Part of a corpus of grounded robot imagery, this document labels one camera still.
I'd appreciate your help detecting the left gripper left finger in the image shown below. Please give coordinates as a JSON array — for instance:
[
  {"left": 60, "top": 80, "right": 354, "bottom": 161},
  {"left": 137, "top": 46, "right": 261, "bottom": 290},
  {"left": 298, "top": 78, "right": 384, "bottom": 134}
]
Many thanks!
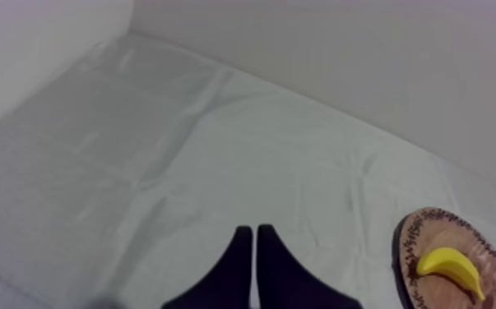
[{"left": 161, "top": 225, "right": 254, "bottom": 309}]

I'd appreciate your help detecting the yellow toy banana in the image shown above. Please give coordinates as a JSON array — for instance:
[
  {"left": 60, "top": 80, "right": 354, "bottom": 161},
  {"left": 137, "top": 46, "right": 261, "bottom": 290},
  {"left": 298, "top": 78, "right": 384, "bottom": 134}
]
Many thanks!
[{"left": 416, "top": 247, "right": 486, "bottom": 302}]

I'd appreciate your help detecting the round wooden board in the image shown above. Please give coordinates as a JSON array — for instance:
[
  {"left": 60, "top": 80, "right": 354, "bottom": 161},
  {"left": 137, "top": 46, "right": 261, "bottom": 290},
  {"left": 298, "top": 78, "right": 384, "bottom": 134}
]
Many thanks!
[{"left": 392, "top": 207, "right": 496, "bottom": 309}]

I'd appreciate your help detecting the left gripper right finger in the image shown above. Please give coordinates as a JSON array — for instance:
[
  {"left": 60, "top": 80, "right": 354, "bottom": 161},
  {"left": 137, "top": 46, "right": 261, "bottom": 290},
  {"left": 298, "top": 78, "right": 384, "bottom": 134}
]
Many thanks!
[{"left": 256, "top": 223, "right": 364, "bottom": 309}]

